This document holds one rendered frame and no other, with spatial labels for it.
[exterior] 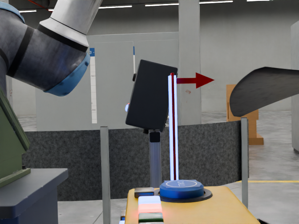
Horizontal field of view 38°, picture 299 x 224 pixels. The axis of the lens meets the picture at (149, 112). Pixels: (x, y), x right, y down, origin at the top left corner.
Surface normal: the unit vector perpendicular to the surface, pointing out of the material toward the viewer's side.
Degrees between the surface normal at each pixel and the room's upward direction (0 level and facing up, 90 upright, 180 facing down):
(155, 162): 90
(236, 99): 158
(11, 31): 68
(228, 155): 90
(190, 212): 0
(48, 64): 99
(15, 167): 90
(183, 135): 90
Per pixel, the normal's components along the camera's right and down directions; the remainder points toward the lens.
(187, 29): -0.11, 0.06
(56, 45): 0.11, 0.19
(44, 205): 1.00, -0.02
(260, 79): 0.04, 0.98
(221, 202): -0.03, -1.00
